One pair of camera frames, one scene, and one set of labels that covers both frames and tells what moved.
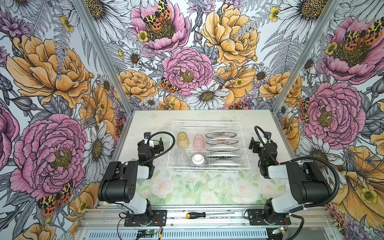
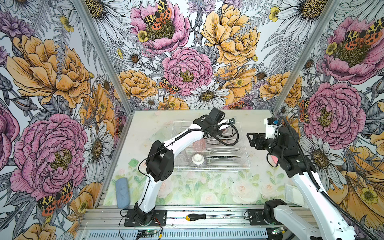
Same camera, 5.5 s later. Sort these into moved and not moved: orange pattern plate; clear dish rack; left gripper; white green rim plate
Moved: left gripper
Not moved: clear dish rack; white green rim plate; orange pattern plate
